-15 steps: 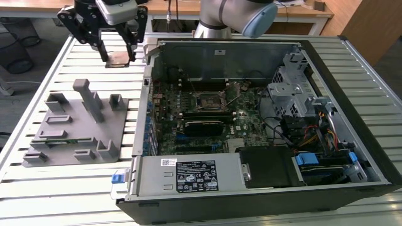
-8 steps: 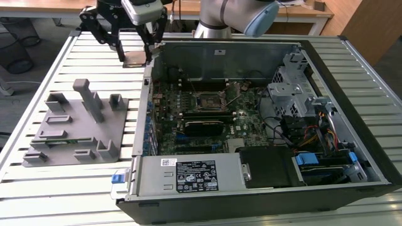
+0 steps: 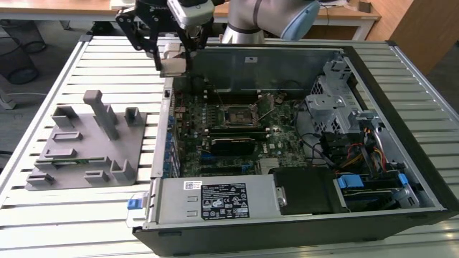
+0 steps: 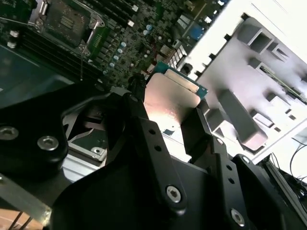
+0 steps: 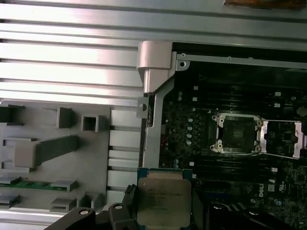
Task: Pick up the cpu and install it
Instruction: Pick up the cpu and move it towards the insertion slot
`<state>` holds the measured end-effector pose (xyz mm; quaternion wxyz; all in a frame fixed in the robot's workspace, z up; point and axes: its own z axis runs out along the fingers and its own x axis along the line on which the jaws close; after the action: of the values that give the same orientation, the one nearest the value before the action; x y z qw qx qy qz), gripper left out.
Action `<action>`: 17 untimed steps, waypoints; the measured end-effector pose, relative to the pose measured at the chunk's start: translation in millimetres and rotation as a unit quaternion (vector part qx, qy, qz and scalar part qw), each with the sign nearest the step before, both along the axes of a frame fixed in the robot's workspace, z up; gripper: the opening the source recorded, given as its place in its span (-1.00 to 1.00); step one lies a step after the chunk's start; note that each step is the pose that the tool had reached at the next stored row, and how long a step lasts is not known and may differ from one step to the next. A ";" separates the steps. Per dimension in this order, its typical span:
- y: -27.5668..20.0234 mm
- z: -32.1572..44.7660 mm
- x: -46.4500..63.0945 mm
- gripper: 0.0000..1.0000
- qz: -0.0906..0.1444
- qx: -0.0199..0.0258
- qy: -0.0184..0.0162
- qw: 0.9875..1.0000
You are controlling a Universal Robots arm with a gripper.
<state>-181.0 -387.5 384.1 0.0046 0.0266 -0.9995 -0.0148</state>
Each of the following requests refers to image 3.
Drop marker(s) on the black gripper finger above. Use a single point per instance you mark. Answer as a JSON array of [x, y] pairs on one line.
[[189, 43], [128, 30]]

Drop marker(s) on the metal locking lever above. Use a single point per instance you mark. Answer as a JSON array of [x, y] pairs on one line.
[[221, 100], [268, 111]]

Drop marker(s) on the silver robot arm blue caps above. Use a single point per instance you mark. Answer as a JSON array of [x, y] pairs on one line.
[[250, 13]]

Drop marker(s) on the CPU socket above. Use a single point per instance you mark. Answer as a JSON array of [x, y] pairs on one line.
[[238, 116]]

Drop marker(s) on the white box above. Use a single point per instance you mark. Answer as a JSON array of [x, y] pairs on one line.
[[120, 3]]

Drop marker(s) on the black RAM slots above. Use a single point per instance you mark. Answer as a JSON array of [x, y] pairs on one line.
[[236, 97], [236, 132]]

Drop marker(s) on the black mesh bin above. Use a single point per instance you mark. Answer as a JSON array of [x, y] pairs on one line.
[[18, 67], [29, 35]]

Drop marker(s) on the green motherboard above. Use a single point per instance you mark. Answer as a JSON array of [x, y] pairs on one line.
[[282, 134]]

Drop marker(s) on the silver drive cage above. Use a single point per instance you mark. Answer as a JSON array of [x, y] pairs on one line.
[[322, 103]]

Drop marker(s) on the white stand base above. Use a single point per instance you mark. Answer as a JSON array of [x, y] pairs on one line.
[[6, 103]]

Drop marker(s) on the grey parts rack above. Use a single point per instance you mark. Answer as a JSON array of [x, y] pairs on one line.
[[89, 150]]

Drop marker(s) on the black expansion slot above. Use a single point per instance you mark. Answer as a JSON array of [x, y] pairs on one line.
[[221, 170]]

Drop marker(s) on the silver heat sink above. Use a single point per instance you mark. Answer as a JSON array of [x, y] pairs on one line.
[[268, 164]]

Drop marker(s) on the small brown box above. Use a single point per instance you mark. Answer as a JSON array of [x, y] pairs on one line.
[[364, 6]]

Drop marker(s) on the green RAM stick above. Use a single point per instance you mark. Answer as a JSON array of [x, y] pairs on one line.
[[80, 161]]

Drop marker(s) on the silver power supply unit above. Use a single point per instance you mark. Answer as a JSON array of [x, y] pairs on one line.
[[172, 204]]

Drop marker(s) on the blue case latch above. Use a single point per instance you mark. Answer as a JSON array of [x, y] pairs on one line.
[[133, 203]]

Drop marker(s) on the black plastic shroud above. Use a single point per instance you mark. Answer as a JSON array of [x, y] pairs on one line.
[[308, 190]]

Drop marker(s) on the wooden cabinet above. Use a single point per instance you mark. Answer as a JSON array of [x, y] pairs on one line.
[[422, 32]]

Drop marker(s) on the blue disk carrier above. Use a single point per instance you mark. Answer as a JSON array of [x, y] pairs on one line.
[[349, 182]]

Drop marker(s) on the black open PC case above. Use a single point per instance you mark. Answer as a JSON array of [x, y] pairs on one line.
[[250, 239]]

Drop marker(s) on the blue plastic clip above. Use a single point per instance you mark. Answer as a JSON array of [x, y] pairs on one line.
[[401, 179]]

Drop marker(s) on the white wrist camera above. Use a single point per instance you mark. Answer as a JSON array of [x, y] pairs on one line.
[[193, 14]]

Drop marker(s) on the wooden desk white frame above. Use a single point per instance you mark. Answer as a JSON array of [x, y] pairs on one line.
[[344, 16], [53, 10]]

